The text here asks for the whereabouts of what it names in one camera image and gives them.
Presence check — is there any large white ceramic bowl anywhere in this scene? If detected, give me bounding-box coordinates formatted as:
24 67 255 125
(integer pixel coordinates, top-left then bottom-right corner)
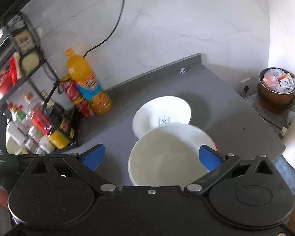
128 123 215 188

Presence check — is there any white plate bakery print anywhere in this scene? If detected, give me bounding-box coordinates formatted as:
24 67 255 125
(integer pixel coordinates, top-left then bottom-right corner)
132 96 192 138

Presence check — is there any black metal kitchen rack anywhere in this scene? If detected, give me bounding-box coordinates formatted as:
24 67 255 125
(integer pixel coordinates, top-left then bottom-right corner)
0 11 82 153

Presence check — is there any dark soy sauce bottle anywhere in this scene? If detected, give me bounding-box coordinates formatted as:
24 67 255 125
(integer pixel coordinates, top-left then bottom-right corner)
46 100 75 149

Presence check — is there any red cola bottle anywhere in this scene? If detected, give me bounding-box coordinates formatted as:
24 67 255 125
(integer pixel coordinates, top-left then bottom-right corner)
60 75 94 118

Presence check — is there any black floor plug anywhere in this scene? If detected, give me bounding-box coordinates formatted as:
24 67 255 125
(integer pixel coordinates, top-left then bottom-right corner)
244 85 249 96

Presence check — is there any orange juice bottle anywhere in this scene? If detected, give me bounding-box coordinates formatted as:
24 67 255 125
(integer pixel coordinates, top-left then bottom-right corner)
65 49 112 114

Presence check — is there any copper pot with bags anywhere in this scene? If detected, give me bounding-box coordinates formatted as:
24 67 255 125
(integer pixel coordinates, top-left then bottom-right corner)
257 67 295 113

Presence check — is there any black power cable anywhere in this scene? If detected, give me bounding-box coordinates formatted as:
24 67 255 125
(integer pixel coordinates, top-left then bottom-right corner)
83 0 126 57

